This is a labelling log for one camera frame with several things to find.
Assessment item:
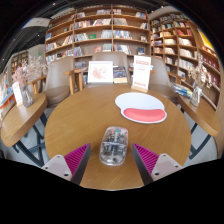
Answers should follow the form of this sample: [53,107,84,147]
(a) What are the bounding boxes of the tall wooden bookshelf yellow poster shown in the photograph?
[149,11,224,111]

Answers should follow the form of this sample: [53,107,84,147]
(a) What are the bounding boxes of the wide wooden bookshelf unit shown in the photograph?
[43,4,152,73]

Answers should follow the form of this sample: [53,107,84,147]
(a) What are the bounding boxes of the stack of colourful books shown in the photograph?
[172,83,194,99]

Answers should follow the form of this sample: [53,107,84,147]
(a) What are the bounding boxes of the white sign on wooden base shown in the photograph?
[130,54,152,94]

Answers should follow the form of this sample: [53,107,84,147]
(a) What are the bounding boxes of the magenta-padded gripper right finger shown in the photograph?
[131,143,184,186]

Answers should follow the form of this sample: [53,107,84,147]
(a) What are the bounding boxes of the transparent computer mouse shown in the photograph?
[98,125,129,167]

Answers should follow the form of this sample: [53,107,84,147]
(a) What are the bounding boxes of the beige armchair wooden arms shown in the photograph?
[29,55,79,108]
[148,56,179,104]
[81,51,133,89]

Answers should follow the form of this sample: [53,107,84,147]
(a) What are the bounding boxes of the round wooden side table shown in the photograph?
[177,94,222,160]
[0,92,48,168]

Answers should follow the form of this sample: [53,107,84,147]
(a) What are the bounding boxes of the glass vase pale dried flowers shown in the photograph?
[187,53,214,108]

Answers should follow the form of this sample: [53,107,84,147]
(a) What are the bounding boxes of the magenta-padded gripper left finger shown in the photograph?
[41,143,92,186]

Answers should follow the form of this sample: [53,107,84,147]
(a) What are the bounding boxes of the dark cover book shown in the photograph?
[112,66,129,85]

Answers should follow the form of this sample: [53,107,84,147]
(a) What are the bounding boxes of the glass vase pink dried flowers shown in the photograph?
[11,54,48,108]

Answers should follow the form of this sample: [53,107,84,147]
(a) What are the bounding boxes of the white framed red print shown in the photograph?
[87,60,114,84]

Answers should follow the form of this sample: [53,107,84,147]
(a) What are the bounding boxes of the small white table sign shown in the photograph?
[11,81,24,107]

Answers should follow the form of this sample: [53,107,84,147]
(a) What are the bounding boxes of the hanging white ceiling sign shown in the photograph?
[22,17,51,29]

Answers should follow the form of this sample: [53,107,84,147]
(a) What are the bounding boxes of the distant wooden bookshelf unit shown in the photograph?
[9,49,30,76]

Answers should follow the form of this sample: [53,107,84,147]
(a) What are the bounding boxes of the white mouse pad red rest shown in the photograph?
[114,92,168,125]

